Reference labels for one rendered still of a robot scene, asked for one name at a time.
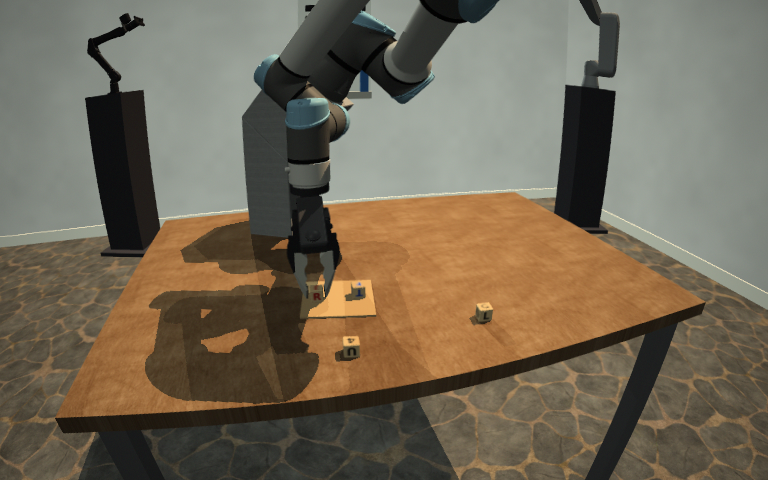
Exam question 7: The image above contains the beige letter block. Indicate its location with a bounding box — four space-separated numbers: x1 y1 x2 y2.
475 303 493 322
343 336 360 358
351 281 366 299
310 285 324 302

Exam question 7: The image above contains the light orange mat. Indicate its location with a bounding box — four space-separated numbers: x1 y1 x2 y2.
300 280 376 319

